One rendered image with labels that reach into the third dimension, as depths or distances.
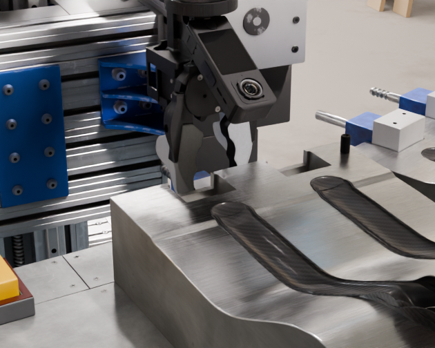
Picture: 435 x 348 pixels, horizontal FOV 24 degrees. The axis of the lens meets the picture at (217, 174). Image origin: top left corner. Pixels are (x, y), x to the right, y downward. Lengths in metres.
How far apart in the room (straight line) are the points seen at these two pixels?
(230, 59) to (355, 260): 0.23
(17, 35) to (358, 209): 0.49
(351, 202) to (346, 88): 2.78
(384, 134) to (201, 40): 0.27
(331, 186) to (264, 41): 0.29
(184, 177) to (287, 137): 2.28
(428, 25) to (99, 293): 3.64
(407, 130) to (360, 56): 2.94
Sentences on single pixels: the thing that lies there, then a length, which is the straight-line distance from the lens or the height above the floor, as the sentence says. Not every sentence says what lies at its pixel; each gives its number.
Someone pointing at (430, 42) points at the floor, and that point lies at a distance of 4.27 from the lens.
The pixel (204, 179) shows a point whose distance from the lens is 1.04.
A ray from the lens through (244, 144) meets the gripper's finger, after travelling 1.03.
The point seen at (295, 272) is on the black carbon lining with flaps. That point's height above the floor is 0.88.
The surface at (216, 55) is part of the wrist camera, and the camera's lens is 0.94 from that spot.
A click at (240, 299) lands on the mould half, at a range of 0.78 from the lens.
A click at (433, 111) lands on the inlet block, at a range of 1.21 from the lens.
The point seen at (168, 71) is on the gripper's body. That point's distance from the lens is 0.99.
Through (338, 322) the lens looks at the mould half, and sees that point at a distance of 0.67.
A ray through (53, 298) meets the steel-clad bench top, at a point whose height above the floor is 0.80.
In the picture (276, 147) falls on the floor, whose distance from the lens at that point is 3.20.
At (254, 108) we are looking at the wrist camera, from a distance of 0.92.
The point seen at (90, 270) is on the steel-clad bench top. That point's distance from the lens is 0.99.
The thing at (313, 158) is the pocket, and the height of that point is 0.88.
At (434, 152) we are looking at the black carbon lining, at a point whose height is 0.85.
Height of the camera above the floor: 1.31
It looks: 26 degrees down
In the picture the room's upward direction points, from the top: straight up
